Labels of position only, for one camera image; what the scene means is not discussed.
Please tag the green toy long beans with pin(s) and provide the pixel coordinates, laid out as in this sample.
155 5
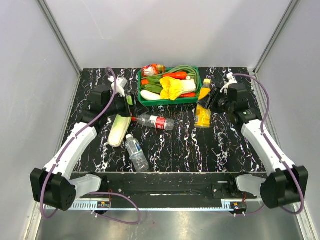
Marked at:
192 72

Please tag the orange white toy vegetable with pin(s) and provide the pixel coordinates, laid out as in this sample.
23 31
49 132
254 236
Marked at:
153 70

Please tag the toy napa cabbage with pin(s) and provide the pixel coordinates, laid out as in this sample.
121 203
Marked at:
119 129

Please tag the yellow juice bottle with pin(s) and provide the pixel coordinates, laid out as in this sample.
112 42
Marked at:
203 116

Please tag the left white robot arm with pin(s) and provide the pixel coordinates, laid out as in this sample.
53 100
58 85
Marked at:
52 185

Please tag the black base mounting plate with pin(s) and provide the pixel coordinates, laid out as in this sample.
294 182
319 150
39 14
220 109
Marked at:
214 185

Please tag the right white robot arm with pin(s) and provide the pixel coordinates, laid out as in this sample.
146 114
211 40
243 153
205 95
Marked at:
286 182

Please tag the aluminium slotted rail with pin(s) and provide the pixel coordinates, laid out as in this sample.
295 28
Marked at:
191 203

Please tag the small orange toy carrot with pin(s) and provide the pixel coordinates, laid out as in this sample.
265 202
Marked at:
144 82

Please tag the clear cola bottle red label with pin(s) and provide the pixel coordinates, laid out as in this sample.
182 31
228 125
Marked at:
153 121

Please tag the clear water bottle white cap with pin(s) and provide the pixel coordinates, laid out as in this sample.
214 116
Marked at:
136 154

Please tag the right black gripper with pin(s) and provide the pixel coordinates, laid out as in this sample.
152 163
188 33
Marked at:
214 94

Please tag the white toy radish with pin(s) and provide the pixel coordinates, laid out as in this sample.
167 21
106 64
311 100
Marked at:
150 96

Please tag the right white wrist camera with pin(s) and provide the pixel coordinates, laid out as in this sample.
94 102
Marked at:
230 80

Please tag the yellow white toy cabbage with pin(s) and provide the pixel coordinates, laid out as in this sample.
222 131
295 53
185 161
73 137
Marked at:
173 88

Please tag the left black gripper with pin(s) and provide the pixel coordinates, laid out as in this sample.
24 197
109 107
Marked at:
127 112

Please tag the green plastic basket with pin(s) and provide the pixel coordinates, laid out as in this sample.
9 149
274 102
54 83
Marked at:
164 102

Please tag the red toy pepper bottom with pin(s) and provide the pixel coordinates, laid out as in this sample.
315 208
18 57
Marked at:
188 95

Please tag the red toy chili pepper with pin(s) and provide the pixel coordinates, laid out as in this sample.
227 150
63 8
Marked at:
177 75

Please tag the green toy bok choy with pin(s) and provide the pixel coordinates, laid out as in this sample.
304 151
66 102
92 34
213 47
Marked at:
154 85

